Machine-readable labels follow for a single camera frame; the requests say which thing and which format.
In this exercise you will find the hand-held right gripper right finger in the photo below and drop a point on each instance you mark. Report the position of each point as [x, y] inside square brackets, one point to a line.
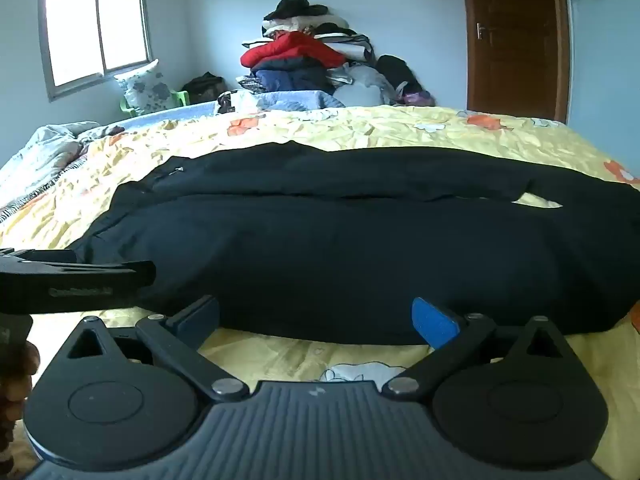
[432, 322]

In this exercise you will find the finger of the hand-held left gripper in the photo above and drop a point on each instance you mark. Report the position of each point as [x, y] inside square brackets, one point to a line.
[137, 280]

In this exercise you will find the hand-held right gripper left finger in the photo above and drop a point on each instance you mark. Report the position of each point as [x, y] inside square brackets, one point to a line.
[200, 317]

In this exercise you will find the black pants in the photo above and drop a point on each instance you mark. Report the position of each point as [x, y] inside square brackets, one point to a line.
[325, 260]

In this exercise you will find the person's left hand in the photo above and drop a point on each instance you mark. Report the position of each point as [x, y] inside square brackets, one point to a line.
[22, 365]

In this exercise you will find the white patterned quilt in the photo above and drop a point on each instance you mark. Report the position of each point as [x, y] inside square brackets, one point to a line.
[40, 152]

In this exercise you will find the green plastic chair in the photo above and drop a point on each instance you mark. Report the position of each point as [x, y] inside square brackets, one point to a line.
[180, 96]

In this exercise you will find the floral pillow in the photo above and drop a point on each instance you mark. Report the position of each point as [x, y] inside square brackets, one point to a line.
[145, 87]

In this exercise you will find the dark bag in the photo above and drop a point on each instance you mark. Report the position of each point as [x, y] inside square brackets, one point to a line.
[202, 86]

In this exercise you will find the yellow floral bedsheet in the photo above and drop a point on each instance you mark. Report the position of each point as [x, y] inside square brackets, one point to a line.
[350, 125]

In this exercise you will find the purple bag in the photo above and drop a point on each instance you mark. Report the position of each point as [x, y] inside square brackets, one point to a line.
[417, 97]

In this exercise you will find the light blue blanket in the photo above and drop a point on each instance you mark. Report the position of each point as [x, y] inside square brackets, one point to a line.
[295, 100]

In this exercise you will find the grey cloth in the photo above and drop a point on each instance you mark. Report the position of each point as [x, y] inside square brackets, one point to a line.
[362, 87]

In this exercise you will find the black backpack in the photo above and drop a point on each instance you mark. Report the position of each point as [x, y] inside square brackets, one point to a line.
[395, 72]

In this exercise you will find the window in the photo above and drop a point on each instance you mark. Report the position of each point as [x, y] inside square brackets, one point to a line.
[95, 30]

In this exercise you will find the dark blue jacket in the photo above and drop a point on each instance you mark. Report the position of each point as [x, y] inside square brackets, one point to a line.
[295, 77]

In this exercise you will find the red jacket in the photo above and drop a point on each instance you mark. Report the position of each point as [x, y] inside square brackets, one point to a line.
[290, 50]

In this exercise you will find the striped folded cloth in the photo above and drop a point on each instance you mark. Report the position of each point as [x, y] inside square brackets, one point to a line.
[350, 47]

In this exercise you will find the brown wooden door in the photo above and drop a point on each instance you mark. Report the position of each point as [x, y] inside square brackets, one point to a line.
[515, 35]

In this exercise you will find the white wardrobe with flower decals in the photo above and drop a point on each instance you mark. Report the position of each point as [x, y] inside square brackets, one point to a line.
[605, 60]

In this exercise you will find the black cloth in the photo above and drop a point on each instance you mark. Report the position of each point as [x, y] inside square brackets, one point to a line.
[295, 5]

